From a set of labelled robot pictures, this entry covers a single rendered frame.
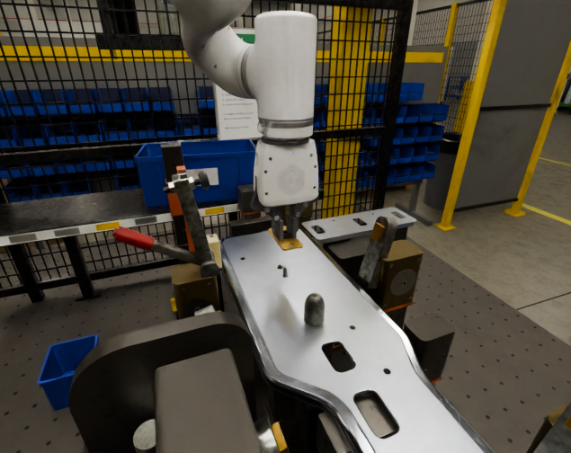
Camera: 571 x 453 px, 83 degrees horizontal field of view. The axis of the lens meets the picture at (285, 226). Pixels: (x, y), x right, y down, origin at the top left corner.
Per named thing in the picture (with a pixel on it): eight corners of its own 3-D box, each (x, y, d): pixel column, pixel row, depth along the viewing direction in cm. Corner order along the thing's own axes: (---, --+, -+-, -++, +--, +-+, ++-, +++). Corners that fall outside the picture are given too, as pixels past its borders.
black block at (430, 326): (435, 439, 64) (474, 326, 51) (394, 457, 61) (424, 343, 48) (416, 414, 68) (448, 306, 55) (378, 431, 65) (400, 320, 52)
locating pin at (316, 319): (326, 331, 51) (329, 297, 48) (308, 336, 50) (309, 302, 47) (317, 317, 54) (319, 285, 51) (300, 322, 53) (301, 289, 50)
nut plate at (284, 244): (304, 247, 55) (304, 241, 55) (283, 251, 54) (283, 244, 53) (286, 226, 62) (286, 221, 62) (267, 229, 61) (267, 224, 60)
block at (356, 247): (371, 341, 87) (386, 250, 74) (332, 353, 83) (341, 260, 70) (356, 323, 93) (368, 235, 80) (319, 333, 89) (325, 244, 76)
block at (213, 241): (233, 376, 77) (219, 240, 60) (218, 380, 75) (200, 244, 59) (230, 364, 79) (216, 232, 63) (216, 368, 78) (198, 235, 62)
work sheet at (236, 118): (286, 137, 107) (286, 29, 94) (218, 143, 100) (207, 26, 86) (283, 137, 109) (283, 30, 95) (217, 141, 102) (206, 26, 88)
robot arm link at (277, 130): (264, 122, 44) (265, 145, 45) (323, 119, 47) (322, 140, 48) (248, 114, 51) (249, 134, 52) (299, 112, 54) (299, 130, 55)
